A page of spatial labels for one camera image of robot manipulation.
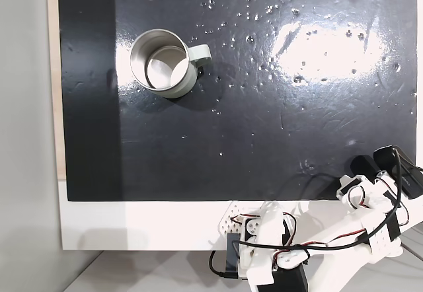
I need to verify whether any black camera box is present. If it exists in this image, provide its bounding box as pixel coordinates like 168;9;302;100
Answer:
372;145;423;201

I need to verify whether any black table mat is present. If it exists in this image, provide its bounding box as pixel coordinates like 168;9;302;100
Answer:
58;0;419;203

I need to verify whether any grey-green steel mug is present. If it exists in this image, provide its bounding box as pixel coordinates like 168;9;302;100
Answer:
130;29;212;100

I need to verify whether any black camera cable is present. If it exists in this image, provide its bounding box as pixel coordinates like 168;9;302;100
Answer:
209;146;411;279

